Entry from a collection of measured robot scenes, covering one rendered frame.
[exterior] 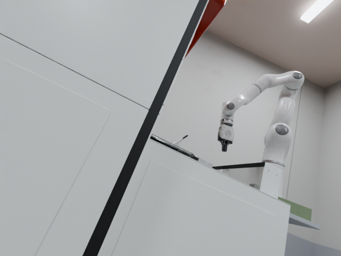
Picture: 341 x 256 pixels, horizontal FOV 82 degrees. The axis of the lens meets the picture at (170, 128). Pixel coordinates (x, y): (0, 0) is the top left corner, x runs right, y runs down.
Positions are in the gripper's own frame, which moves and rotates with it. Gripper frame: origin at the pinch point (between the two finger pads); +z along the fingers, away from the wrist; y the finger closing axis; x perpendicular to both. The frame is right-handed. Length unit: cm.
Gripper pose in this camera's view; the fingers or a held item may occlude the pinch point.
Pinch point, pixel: (224, 148)
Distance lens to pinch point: 129.7
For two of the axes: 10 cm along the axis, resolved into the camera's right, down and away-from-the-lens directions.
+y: 9.2, 2.5, 2.9
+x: -3.4, 2.2, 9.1
